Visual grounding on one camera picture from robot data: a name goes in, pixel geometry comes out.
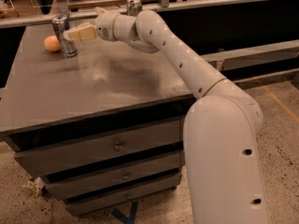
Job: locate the silver redbull can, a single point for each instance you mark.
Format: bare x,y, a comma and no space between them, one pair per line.
60,26

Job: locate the bottom grey drawer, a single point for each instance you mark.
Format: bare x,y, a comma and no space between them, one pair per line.
123,195

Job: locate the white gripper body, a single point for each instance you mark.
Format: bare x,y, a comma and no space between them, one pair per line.
105,26

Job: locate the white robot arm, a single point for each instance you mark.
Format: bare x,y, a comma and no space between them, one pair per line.
219,131

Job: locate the green white soda can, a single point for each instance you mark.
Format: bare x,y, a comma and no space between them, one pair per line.
133,7

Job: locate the orange fruit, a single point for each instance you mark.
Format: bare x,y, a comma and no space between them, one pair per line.
52,44

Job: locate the top grey drawer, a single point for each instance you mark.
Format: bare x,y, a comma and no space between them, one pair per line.
61,157

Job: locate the grey drawer cabinet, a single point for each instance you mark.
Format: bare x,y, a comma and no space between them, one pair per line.
107,87

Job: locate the crumpled paper scrap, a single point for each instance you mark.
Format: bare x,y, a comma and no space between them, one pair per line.
36,185

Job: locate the middle grey drawer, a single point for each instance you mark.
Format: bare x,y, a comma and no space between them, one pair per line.
118,175

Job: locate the grey drawer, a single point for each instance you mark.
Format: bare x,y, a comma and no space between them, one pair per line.
61,157
123,195
118,175

